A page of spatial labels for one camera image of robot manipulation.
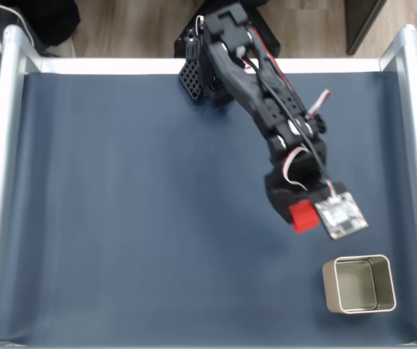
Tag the black cabinet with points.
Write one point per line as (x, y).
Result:
(362, 22)

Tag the bare circuit board camera module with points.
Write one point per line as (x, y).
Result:
(341, 214)

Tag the black office chair base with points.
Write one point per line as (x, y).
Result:
(268, 34)

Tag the white metal table frame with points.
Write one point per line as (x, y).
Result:
(8, 109)

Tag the blue-grey table mat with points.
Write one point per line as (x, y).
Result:
(121, 218)

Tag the square metal tin container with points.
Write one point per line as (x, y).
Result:
(353, 287)

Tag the person's leg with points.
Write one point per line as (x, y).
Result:
(48, 18)

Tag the red cube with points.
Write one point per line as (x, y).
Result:
(304, 216)

